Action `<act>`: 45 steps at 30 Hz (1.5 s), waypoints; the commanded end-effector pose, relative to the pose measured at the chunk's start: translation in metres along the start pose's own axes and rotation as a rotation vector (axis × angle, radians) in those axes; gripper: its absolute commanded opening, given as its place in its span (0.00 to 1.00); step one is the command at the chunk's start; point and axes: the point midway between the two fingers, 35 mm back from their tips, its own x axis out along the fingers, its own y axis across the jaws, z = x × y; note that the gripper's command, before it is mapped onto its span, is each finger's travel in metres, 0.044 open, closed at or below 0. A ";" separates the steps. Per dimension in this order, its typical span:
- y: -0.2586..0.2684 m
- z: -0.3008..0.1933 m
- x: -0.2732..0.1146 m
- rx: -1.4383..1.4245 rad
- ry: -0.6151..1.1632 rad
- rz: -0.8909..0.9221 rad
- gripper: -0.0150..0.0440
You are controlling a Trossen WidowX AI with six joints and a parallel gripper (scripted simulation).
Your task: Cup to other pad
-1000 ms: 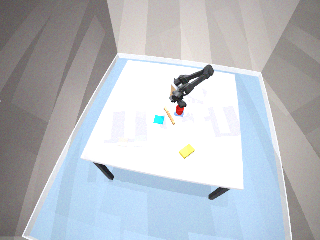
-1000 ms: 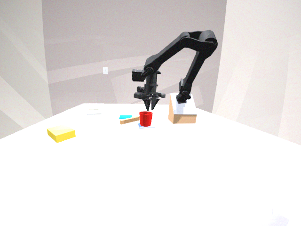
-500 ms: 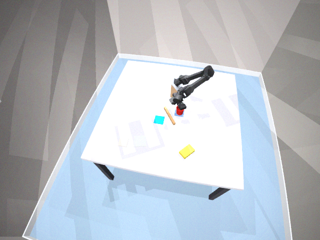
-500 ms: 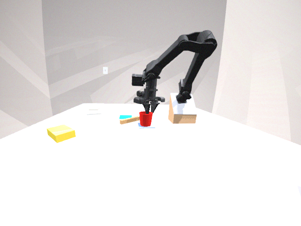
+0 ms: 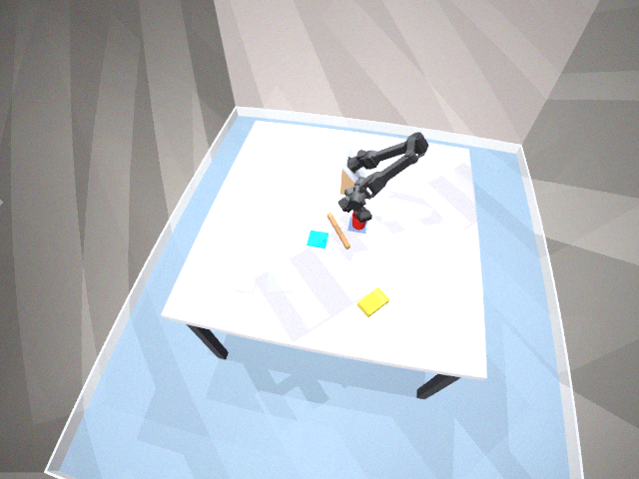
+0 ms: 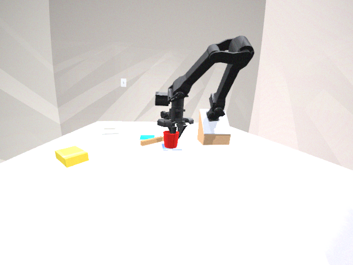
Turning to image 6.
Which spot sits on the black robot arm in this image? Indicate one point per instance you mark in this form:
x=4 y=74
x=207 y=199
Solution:
x=239 y=53

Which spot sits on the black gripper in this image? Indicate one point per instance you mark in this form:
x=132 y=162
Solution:
x=176 y=118

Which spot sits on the tan curved bar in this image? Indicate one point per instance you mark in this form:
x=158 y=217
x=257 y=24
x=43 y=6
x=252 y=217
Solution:
x=152 y=140

